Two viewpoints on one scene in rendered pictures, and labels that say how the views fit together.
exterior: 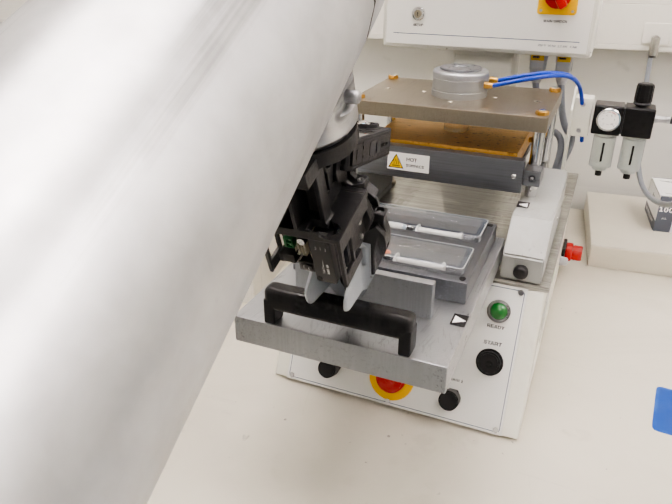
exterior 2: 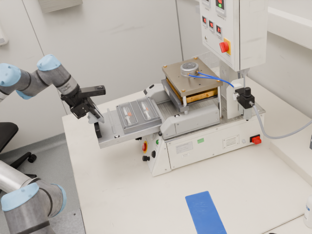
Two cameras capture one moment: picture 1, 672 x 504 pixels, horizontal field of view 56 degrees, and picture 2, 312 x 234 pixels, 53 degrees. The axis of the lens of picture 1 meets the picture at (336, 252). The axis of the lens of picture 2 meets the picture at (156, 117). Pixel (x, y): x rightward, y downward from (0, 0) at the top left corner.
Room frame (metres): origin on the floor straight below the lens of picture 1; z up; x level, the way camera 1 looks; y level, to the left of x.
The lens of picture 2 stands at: (0.12, -1.09, 1.74)
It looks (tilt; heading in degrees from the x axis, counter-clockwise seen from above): 34 degrees down; 58
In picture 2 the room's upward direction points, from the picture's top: 11 degrees counter-clockwise
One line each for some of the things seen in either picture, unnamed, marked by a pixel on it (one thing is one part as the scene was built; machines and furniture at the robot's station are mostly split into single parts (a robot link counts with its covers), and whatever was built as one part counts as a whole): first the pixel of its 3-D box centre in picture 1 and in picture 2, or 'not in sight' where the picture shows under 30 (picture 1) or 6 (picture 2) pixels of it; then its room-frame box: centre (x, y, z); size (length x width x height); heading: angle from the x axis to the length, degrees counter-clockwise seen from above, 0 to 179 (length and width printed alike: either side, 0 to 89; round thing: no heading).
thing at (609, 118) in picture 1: (618, 131); (242, 101); (0.94, -0.43, 1.05); 0.15 x 0.05 x 0.15; 67
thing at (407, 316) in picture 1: (337, 316); (96, 124); (0.50, 0.00, 0.99); 0.15 x 0.02 x 0.04; 67
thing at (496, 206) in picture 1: (454, 204); (200, 106); (0.94, -0.19, 0.93); 0.46 x 0.35 x 0.01; 157
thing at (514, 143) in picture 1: (461, 125); (191, 82); (0.91, -0.18, 1.07); 0.22 x 0.17 x 0.10; 67
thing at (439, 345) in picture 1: (385, 271); (127, 119); (0.63, -0.06, 0.97); 0.30 x 0.22 x 0.08; 157
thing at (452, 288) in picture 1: (398, 245); (137, 113); (0.67, -0.07, 0.98); 0.20 x 0.17 x 0.03; 67
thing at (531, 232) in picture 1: (536, 221); (188, 122); (0.79, -0.27, 0.96); 0.26 x 0.05 x 0.07; 157
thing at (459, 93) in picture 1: (475, 108); (198, 78); (0.93, -0.21, 1.08); 0.31 x 0.24 x 0.13; 67
